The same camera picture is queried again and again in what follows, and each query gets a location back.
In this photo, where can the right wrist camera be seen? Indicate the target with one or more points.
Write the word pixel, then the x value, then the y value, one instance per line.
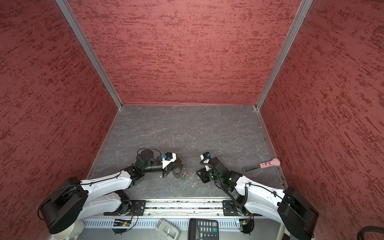
pixel 205 157

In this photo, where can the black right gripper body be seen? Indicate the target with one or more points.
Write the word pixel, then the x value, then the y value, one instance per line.
pixel 206 175

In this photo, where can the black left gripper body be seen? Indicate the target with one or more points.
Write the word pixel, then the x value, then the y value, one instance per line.
pixel 165 171

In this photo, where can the aluminium corner post right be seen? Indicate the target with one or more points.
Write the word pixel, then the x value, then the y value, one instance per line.
pixel 291 35

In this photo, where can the black desk calculator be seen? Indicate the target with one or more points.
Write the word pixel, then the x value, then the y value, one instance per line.
pixel 203 229

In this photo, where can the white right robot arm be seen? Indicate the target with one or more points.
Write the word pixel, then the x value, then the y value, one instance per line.
pixel 287 207

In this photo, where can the aluminium corner post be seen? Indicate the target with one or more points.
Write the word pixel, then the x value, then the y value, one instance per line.
pixel 291 35
pixel 81 36

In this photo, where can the grey plastic device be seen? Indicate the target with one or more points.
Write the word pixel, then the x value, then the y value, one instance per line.
pixel 167 230

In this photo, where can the aluminium mounting rail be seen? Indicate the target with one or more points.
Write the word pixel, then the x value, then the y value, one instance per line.
pixel 150 208

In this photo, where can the aluminium corner post left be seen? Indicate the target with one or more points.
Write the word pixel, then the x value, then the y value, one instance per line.
pixel 81 36

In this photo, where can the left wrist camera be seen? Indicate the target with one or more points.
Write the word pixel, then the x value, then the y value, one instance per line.
pixel 168 158

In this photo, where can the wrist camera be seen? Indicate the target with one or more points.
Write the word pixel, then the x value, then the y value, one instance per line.
pixel 205 157
pixel 168 158

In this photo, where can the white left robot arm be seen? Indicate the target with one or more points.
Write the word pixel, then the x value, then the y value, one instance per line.
pixel 77 199

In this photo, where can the pink handled knife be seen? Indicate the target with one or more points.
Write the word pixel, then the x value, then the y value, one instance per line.
pixel 272 163

